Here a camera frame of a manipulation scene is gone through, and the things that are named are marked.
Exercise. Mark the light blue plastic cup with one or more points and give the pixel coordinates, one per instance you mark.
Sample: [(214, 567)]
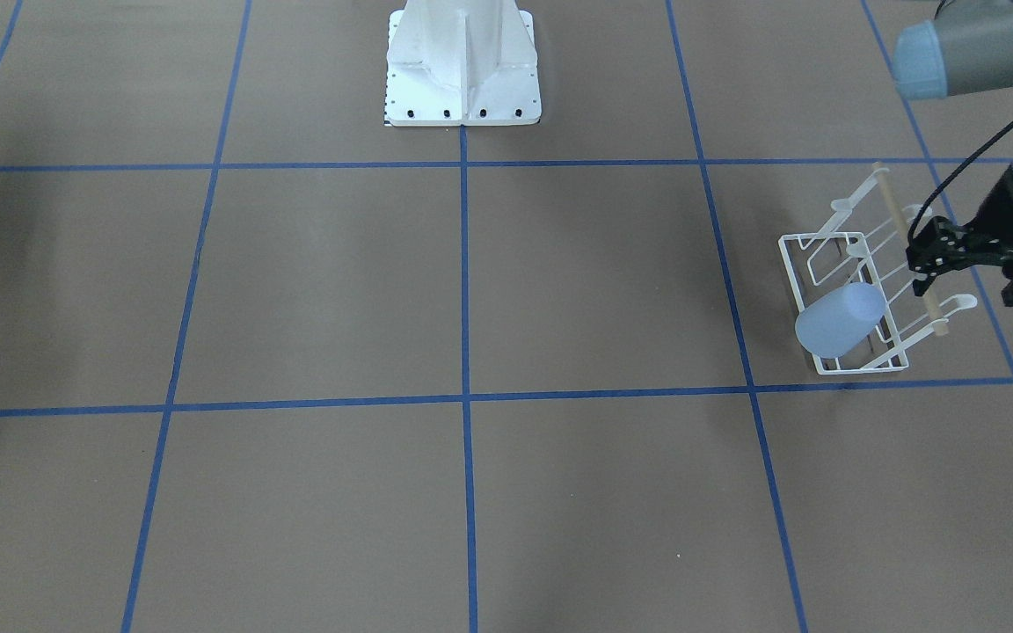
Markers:
[(840, 320)]

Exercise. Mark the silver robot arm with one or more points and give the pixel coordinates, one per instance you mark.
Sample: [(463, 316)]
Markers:
[(967, 47)]

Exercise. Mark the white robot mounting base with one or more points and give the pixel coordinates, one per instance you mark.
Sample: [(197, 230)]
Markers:
[(462, 63)]

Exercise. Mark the white wire cup holder rack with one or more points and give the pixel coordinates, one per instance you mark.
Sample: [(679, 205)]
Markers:
[(864, 241)]

